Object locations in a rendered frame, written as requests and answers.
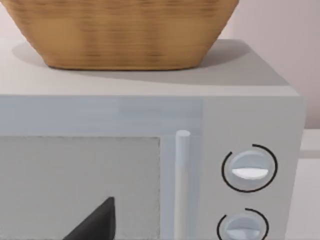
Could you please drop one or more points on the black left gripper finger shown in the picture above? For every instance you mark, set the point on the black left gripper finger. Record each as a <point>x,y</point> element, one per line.
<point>100,222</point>

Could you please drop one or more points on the pale microwave door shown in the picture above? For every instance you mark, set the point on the pale microwave door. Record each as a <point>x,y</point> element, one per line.
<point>100,120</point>

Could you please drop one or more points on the small white microwave knob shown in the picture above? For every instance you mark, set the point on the small white microwave knob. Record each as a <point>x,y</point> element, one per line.
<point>243,228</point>

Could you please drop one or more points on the large white microwave knob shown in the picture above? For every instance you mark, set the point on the large white microwave knob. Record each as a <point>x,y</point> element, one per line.
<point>250,168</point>

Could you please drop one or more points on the pale microwave oven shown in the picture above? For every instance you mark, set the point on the pale microwave oven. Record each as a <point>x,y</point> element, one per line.
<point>250,112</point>

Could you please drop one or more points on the woven brown basket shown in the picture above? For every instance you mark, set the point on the woven brown basket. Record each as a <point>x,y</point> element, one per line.
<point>120,32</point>

